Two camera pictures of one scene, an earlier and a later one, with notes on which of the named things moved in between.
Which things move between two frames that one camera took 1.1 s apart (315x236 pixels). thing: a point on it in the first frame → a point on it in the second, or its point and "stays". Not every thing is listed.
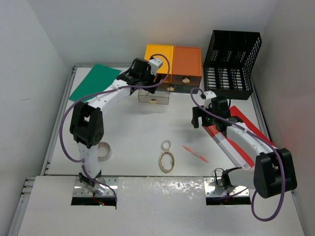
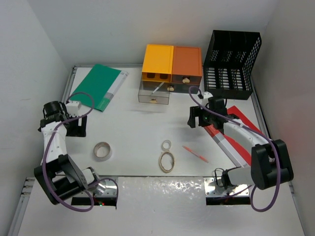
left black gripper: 153,78 → 78,131
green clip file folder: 100,77 stays
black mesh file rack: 229,62 stays
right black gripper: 197,112 stays
